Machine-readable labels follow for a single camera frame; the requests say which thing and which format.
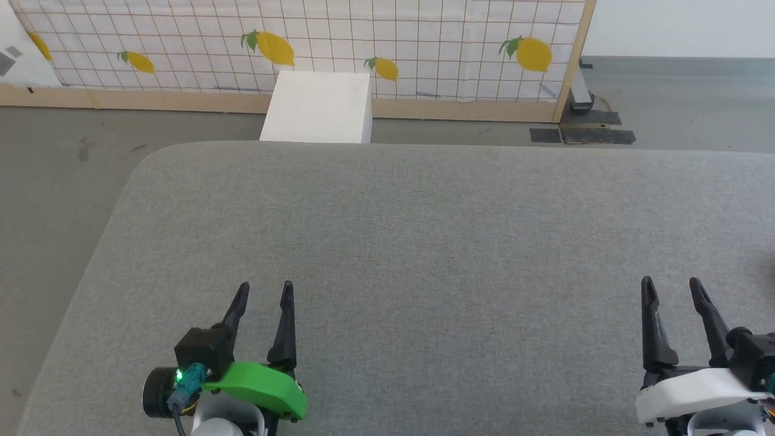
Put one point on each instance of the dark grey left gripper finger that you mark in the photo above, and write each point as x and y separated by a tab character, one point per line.
284	333
237	309

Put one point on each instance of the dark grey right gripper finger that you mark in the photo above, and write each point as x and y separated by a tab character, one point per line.
714	327
657	333

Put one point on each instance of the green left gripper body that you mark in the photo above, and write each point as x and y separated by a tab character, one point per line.
260	384

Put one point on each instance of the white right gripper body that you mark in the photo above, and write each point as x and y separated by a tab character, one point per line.
696	390

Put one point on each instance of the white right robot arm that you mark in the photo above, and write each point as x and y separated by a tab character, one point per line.
726	424

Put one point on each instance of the grey fabric sofa cushion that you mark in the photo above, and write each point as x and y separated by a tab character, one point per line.
424	242

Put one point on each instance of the large black floor plate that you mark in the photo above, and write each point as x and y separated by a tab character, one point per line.
599	134

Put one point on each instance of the white box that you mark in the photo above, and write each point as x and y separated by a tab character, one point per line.
318	109

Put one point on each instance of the small black floor plate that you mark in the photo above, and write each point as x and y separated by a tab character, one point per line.
545	135

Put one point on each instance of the grey metal partition foot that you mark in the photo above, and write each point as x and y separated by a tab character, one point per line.
581	91

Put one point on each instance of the lemon print partition panel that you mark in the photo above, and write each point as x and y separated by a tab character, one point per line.
393	36

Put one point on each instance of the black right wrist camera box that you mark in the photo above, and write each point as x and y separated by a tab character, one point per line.
754	357

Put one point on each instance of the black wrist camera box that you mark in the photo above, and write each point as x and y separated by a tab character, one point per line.
754	357
203	351

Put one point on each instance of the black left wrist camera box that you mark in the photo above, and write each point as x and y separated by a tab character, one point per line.
203	351

